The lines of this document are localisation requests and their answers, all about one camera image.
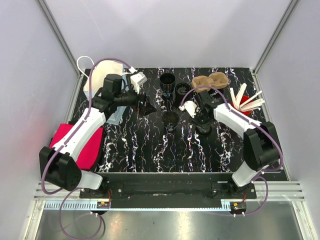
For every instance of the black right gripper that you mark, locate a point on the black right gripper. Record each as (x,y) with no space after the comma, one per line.
(194,119)

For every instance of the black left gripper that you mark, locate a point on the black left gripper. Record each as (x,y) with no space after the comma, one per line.
(146,108)

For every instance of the light blue paper bag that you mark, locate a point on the light blue paper bag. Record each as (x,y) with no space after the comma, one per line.
(102,75)

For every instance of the black cup lid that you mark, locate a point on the black cup lid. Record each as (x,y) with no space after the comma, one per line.
(204,128)

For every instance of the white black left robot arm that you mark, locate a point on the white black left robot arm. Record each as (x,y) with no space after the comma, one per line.
(58,164)

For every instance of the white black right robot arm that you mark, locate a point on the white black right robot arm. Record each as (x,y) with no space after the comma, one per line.
(261,145)

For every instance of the black coffee cup with lid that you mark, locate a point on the black coffee cup with lid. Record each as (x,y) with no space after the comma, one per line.
(180,91)

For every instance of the white wrapped straw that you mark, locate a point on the white wrapped straw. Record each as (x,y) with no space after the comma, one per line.
(250,99)
(235,96)
(239,95)
(253,105)

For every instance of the red plastic cup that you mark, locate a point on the red plastic cup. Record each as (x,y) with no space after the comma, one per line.
(243,100)

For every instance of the pink cloth on black pad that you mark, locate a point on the pink cloth on black pad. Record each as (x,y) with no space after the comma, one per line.
(91,153)

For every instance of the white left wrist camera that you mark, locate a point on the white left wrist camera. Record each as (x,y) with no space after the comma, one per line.
(137,80)

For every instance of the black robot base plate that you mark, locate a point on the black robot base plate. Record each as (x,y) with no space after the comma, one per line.
(197,191)

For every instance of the aluminium frame post right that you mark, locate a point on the aluminium frame post right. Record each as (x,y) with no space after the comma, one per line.
(276,33)

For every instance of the aluminium frame post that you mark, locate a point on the aluminium frame post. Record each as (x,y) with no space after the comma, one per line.
(48,15)
(276,33)

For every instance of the aluminium frame post left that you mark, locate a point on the aluminium frame post left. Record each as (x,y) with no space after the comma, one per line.
(48,15)

